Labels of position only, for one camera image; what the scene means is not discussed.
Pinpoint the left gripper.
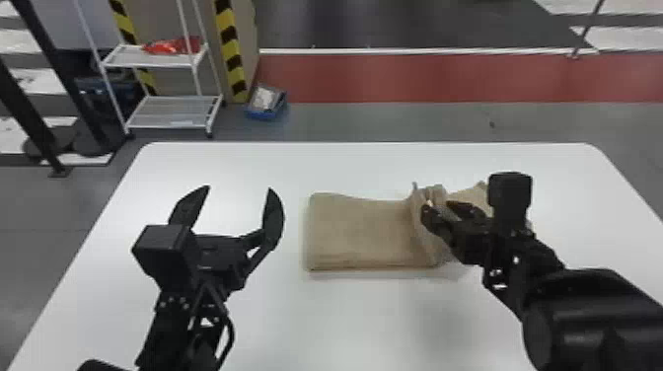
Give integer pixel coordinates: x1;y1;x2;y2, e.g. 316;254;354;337
167;185;285;294

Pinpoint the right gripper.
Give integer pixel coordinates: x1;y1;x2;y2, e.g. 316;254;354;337
419;199;501;268

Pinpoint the beige towel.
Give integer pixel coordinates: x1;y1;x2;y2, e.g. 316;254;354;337
303;181;535;272

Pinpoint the blue tray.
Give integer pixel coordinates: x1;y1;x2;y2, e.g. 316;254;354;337
245;84;289;122

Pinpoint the red snack packet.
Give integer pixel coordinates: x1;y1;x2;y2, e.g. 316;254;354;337
141;36;203;56

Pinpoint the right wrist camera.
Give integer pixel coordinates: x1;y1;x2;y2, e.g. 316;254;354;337
486;171;534;236

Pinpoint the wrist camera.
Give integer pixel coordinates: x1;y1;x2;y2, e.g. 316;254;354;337
131;223;202;292
486;171;534;236

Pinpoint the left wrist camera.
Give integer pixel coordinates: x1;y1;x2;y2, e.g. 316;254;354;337
131;223;202;292

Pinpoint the white wire rack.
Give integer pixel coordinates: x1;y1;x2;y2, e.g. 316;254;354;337
72;0;226;139

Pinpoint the yellow black striped post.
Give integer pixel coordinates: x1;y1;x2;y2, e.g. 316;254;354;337
108;0;159;98
214;0;251;104

